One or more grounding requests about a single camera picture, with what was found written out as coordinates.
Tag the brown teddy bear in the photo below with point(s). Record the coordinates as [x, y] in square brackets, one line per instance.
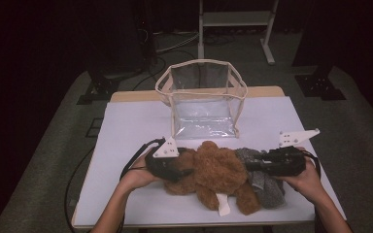
[217, 171]

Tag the grey towel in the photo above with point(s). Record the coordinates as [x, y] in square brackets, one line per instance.
[268, 191]

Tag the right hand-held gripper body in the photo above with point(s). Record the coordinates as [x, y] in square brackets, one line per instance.
[285, 161]

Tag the dark square floor plate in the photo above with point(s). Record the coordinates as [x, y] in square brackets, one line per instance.
[94, 127]

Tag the wooden table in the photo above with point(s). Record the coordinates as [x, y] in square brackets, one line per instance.
[132, 95]

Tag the person's right hand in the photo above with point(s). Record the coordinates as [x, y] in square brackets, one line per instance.
[307, 184]

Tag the black upright equipment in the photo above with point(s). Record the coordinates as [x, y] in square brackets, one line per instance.
[146, 32]

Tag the person's left hand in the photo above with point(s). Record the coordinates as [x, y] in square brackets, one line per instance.
[136, 176]

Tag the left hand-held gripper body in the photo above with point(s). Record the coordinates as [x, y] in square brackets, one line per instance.
[162, 166]

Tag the clear bag with beige trim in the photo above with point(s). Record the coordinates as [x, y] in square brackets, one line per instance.
[204, 113]

